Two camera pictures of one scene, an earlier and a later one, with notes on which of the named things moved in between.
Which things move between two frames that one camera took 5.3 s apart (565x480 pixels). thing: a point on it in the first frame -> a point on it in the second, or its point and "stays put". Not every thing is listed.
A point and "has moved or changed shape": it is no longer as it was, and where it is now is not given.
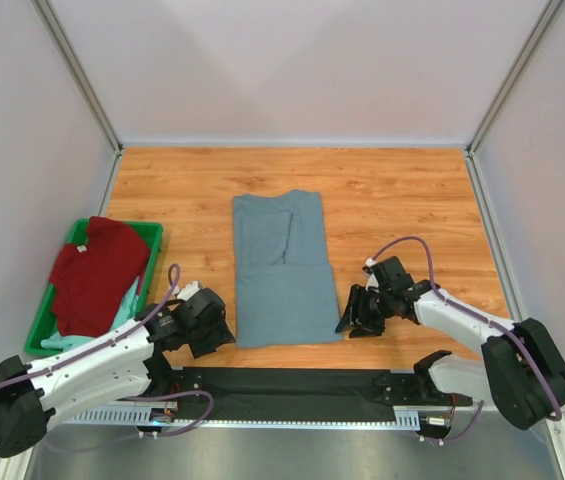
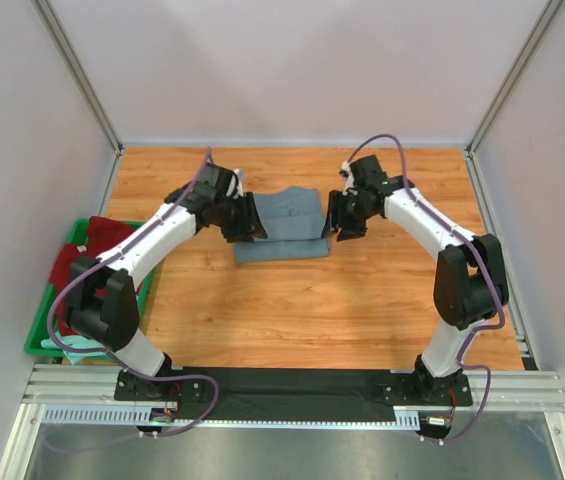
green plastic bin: x=153 y=234 stays put
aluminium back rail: x=294 y=145 stays put
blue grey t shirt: x=285 y=289 has moved or changed shape
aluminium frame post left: x=45 y=12 stays put
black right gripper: x=355 y=309 -> x=336 y=199
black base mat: x=283 y=395 stays put
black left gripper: x=221 y=334 -> x=248 y=224
